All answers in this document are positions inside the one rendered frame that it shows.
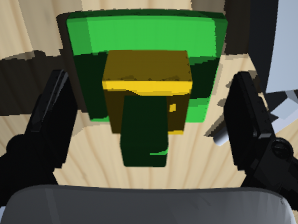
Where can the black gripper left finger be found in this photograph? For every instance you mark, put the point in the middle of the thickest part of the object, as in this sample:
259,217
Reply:
46,143

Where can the grey square-head bolt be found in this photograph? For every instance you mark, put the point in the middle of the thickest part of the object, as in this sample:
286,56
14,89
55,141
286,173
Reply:
221,137

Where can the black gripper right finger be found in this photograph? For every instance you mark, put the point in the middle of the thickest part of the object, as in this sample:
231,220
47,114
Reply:
254,147

